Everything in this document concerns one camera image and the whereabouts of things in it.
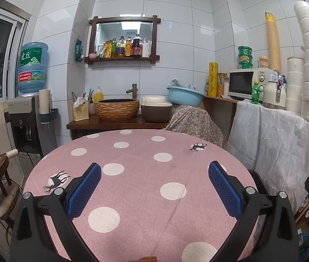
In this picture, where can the green instant noodle cup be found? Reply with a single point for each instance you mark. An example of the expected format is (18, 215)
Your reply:
(245, 50)
(245, 65)
(245, 58)

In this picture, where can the brown tub with cream lid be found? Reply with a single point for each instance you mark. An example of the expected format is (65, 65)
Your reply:
(157, 113)

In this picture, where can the oil bottle with purple label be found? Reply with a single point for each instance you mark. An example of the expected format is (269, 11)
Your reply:
(121, 49)

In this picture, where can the blue water jug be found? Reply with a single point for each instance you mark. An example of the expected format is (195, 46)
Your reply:
(33, 65)

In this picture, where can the white microwave oven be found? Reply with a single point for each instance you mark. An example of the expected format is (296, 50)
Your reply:
(240, 83)

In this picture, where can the yellow seasoning packet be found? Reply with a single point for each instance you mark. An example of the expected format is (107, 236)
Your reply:
(107, 50)

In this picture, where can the light wooden counter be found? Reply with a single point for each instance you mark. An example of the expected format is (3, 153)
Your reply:
(217, 114)

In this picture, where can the small pink cup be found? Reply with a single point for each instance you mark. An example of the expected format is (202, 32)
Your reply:
(93, 56)

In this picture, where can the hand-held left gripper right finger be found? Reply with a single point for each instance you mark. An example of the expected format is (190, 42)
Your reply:
(225, 191)

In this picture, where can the stack of white paper tubs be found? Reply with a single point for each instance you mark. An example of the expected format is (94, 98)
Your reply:
(294, 87)

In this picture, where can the tall yellow roll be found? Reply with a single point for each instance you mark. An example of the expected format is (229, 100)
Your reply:
(213, 79)

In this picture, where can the grey plastic bag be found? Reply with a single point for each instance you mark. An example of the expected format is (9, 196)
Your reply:
(179, 83)

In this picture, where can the amber sauce bottle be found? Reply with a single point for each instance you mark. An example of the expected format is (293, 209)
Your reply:
(128, 47)

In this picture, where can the light wooden plank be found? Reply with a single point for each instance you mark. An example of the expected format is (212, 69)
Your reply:
(304, 210)

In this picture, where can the teal cup holder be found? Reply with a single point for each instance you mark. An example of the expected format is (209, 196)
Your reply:
(49, 116)

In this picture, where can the glass jar with wooden lid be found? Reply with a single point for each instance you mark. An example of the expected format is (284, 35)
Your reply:
(221, 89)

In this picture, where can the white electric kettle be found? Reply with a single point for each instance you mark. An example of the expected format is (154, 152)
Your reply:
(271, 92)

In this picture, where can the small green bottle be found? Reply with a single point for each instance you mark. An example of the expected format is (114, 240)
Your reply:
(114, 49)

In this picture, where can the grey water dispenser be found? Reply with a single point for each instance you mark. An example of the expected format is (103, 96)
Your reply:
(20, 120)

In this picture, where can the white sheet cover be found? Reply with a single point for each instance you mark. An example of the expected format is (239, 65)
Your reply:
(274, 142)

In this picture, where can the tall yellow paper cup stack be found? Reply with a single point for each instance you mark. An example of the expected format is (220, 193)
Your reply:
(273, 41)

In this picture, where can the pink dotted tablecloth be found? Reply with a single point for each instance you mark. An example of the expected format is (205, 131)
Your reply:
(149, 210)

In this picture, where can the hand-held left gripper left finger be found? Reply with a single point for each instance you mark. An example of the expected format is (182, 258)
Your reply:
(85, 189)

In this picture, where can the white carton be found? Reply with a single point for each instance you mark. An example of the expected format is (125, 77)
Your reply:
(150, 49)

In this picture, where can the woven rattan basin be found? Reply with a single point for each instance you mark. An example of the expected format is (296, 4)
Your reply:
(117, 112)

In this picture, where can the utensil holder basket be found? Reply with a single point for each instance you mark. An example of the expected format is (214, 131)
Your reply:
(80, 110)

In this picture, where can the wooden framed mirror shelf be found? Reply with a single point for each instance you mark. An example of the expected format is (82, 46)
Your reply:
(110, 32)

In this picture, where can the green soda bottle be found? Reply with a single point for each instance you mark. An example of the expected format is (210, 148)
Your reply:
(255, 94)

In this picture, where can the cream paper cup stack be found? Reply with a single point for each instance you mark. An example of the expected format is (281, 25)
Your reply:
(44, 101)

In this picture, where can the small white bottle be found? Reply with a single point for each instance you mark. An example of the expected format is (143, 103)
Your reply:
(206, 88)

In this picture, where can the jar with orange lid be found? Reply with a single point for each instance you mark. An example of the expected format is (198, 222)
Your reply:
(263, 62)

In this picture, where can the white pump bottle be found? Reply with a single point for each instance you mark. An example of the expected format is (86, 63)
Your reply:
(145, 50)

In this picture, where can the dark soy sauce bottle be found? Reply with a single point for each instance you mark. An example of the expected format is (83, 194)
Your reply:
(137, 47)

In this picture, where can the yellow soap pump bottle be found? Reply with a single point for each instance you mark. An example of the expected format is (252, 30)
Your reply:
(98, 97)

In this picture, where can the light blue plastic basin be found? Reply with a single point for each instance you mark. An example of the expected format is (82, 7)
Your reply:
(185, 97)

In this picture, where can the bronze faucet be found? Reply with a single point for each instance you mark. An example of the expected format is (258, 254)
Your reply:
(134, 91)

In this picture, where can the green hanging packet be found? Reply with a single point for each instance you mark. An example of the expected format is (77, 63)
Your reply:
(78, 50)

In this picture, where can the paisley patterned cloth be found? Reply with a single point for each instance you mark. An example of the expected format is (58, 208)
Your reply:
(195, 122)

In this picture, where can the dark wooden sink counter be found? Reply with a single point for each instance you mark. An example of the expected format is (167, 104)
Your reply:
(89, 124)

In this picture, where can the blue plastic bag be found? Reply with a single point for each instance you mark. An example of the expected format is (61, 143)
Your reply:
(308, 241)

